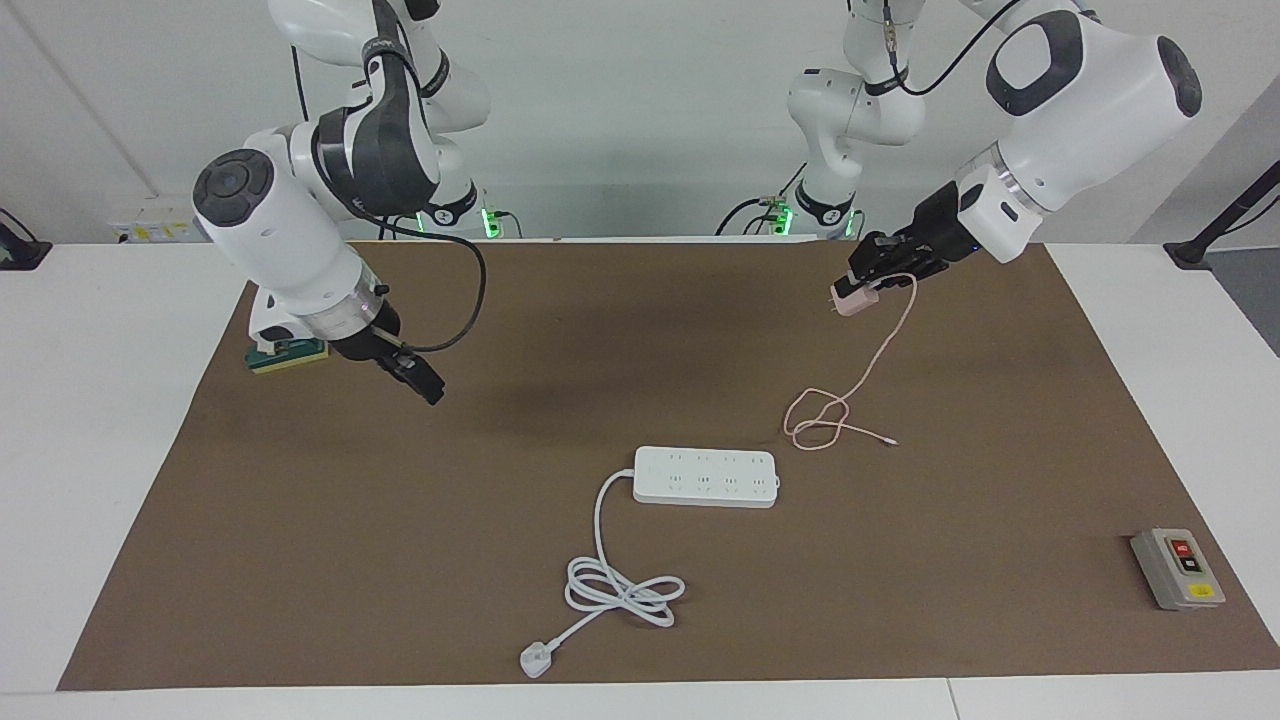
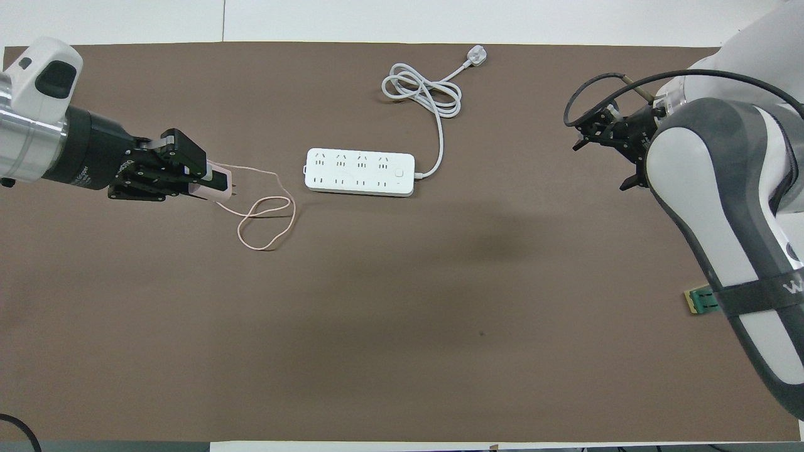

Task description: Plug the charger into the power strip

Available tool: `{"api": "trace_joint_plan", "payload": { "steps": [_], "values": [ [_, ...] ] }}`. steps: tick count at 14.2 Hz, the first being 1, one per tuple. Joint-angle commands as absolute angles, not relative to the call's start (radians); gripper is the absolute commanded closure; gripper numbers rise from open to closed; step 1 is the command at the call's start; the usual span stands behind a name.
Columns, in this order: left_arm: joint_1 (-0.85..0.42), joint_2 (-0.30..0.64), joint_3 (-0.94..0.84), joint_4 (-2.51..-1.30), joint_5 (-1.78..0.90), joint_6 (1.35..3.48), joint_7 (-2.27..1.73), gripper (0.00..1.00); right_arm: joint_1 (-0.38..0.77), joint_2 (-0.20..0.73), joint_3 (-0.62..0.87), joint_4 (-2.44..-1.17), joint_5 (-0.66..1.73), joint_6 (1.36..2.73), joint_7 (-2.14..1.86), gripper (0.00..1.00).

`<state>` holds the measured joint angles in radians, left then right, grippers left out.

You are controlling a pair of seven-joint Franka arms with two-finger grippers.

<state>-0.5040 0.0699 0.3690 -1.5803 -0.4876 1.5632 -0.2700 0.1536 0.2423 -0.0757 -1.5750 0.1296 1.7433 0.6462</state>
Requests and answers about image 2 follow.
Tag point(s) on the brown table mat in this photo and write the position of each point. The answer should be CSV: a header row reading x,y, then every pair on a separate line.
x,y
402,345

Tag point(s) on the white power strip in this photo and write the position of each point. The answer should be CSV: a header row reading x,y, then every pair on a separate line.
x,y
358,172

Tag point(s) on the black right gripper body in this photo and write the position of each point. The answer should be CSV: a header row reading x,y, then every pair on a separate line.
x,y
637,132

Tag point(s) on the pink charger adapter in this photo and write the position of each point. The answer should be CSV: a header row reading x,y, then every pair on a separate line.
x,y
213,196

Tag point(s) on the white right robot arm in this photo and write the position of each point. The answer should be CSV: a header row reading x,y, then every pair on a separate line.
x,y
710,188

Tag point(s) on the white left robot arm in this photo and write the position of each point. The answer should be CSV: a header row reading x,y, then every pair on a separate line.
x,y
31,125

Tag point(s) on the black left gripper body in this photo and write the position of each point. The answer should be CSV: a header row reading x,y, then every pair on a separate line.
x,y
94,154

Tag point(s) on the green knife switch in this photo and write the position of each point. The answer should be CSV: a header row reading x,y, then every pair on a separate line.
x,y
700,301

